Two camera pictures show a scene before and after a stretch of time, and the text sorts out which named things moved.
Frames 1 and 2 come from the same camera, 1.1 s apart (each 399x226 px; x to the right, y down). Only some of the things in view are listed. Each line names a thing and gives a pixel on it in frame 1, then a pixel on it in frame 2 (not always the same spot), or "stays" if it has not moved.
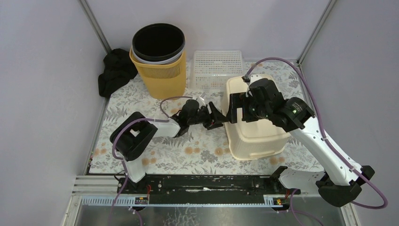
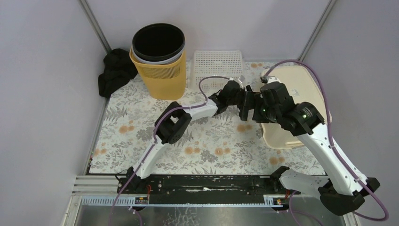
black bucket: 158,42 stays
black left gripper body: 205,115 → 236,95
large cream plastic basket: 260,139 → 305,85
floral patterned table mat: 204,148 stays
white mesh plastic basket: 211,69 stays
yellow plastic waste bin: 163,81 stays
